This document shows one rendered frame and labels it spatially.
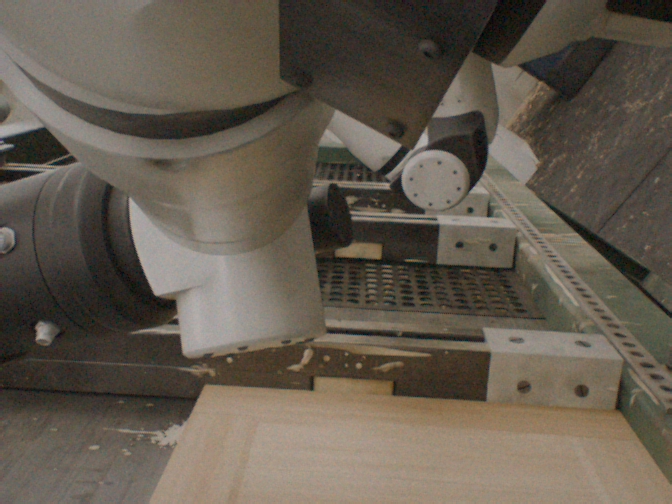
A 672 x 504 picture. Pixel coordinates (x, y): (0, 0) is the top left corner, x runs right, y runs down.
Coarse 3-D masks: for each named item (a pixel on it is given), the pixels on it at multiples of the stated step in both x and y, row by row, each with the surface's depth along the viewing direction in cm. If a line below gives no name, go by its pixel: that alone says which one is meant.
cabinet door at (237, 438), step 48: (192, 432) 64; (240, 432) 64; (288, 432) 65; (336, 432) 65; (384, 432) 65; (432, 432) 66; (480, 432) 66; (528, 432) 66; (576, 432) 66; (624, 432) 67; (192, 480) 57; (240, 480) 57; (288, 480) 58; (336, 480) 58; (384, 480) 58; (432, 480) 59; (480, 480) 59; (528, 480) 59; (576, 480) 60; (624, 480) 60
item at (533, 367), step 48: (144, 336) 71; (336, 336) 72; (384, 336) 74; (432, 336) 74; (480, 336) 74; (528, 336) 74; (576, 336) 74; (0, 384) 73; (48, 384) 73; (96, 384) 73; (144, 384) 73; (192, 384) 72; (240, 384) 72; (288, 384) 72; (432, 384) 71; (480, 384) 71; (528, 384) 71; (576, 384) 70
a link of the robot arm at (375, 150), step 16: (336, 112) 84; (336, 128) 86; (352, 128) 85; (368, 128) 85; (352, 144) 86; (368, 144) 85; (384, 144) 85; (368, 160) 87; (384, 160) 86; (400, 160) 86; (400, 176) 84; (400, 192) 85
